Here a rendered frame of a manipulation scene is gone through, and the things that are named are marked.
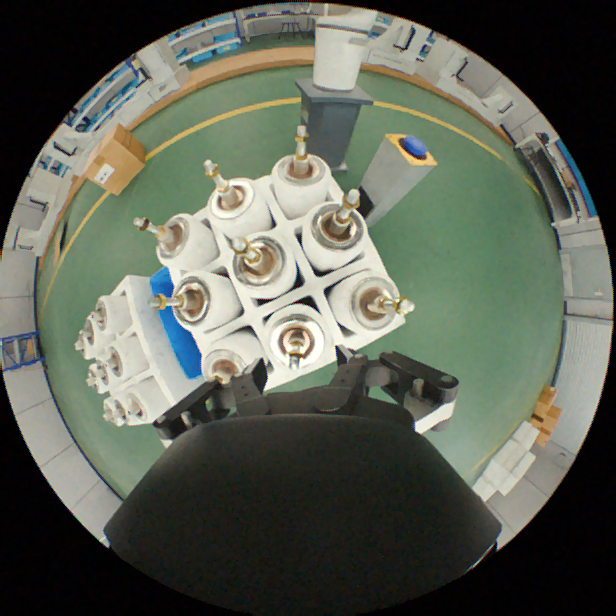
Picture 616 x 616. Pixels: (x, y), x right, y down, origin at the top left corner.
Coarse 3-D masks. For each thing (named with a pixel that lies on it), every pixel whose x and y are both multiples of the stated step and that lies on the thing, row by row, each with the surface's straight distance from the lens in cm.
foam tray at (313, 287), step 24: (264, 192) 38; (336, 192) 38; (216, 240) 36; (288, 240) 32; (216, 264) 35; (360, 264) 33; (312, 288) 30; (264, 312) 31; (216, 336) 35; (336, 336) 32; (360, 336) 33
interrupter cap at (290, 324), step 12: (276, 324) 23; (288, 324) 23; (300, 324) 23; (312, 324) 23; (276, 336) 24; (288, 336) 24; (312, 336) 24; (324, 336) 24; (276, 348) 24; (312, 348) 24; (276, 360) 24; (312, 360) 24
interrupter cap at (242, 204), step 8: (232, 184) 31; (240, 184) 31; (248, 184) 30; (216, 192) 32; (240, 192) 30; (248, 192) 29; (216, 200) 31; (240, 200) 29; (248, 200) 28; (216, 208) 30; (224, 208) 29; (232, 208) 29; (240, 208) 28; (248, 208) 28; (216, 216) 29; (224, 216) 29; (232, 216) 28
